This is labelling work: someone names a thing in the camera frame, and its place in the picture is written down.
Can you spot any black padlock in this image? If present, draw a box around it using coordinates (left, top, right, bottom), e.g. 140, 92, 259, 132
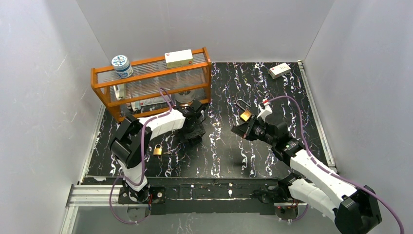
185, 130, 206, 145

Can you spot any white olive box on shelf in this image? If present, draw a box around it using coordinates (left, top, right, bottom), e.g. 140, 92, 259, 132
165, 49, 193, 69

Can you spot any small brass padlock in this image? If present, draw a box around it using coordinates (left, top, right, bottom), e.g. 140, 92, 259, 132
153, 144, 162, 156

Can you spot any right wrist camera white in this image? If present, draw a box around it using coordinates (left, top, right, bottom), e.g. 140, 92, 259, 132
257, 98, 272, 122

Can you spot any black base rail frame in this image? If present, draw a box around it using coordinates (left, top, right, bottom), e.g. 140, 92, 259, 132
67, 177, 310, 220

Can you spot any clear tape roll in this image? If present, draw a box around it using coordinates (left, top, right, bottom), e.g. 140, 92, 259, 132
174, 90, 195, 103

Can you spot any orange wooden shelf rack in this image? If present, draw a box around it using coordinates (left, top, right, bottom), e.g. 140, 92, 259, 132
90, 47, 212, 122

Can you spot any long shackle brass padlock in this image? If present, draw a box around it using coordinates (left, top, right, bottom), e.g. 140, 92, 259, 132
235, 99, 252, 122

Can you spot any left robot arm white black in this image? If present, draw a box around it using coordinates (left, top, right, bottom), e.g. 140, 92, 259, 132
109, 100, 206, 194

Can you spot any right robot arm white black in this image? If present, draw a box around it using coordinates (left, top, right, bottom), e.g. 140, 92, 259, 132
231, 116, 382, 234

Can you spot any purple cable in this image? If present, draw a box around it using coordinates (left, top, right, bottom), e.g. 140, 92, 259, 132
109, 88, 176, 225
267, 95, 406, 234

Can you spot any white small box on table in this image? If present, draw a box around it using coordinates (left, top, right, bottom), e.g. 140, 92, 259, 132
268, 63, 291, 79

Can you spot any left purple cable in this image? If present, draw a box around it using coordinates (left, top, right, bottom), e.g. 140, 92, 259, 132
109, 88, 176, 225

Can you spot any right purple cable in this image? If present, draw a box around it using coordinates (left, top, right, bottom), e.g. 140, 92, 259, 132
267, 95, 406, 234

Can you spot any white blue item bottom shelf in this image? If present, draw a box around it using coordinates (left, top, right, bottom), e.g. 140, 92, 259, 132
126, 101, 143, 111

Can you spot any blue white round tin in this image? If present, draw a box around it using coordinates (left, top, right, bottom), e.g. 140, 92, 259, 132
111, 55, 133, 78

